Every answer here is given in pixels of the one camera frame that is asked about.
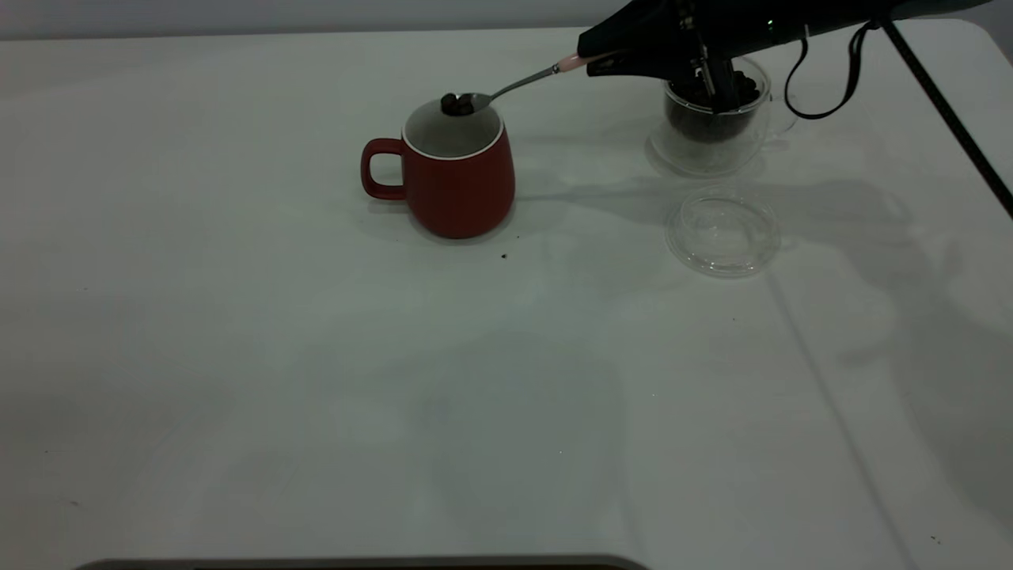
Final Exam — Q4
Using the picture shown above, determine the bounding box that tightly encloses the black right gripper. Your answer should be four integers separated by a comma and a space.
578, 0, 802, 80

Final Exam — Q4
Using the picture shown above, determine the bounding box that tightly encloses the pink handled metal spoon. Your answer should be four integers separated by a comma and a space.
440, 51, 614, 118

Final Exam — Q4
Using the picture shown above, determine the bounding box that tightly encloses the red ceramic mug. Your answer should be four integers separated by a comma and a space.
361, 93, 517, 240

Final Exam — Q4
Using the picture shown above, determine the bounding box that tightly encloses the coffee beans heap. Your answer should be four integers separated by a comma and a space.
666, 70, 762, 143

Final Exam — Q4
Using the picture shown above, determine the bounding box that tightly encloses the clear glass cup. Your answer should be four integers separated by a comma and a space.
649, 55, 799, 177

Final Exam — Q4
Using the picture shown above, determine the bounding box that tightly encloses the clear glass lid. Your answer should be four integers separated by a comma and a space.
665, 187, 783, 278

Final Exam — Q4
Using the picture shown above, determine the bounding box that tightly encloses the black looped cable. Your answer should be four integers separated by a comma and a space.
783, 20, 881, 121

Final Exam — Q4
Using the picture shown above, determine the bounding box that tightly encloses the black straight cable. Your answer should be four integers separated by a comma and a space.
880, 20, 1013, 219

